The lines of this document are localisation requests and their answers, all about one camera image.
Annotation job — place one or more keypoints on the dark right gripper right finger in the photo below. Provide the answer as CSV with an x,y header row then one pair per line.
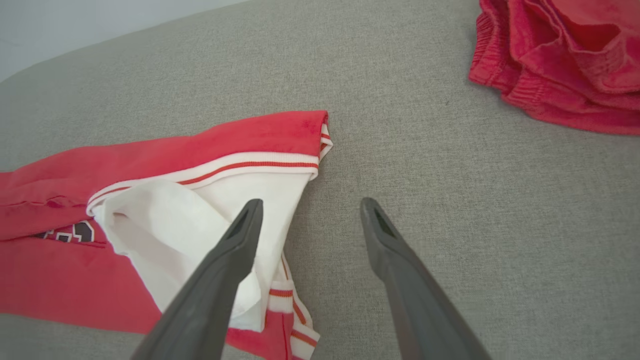
x,y
425,320

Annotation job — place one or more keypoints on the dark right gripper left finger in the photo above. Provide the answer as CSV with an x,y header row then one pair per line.
x,y
200,320

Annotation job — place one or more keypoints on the red Bulls 23 jersey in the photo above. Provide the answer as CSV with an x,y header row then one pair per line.
x,y
75,280

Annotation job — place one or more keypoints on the red basketball shorts white stripe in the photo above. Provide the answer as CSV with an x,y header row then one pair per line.
x,y
565,60

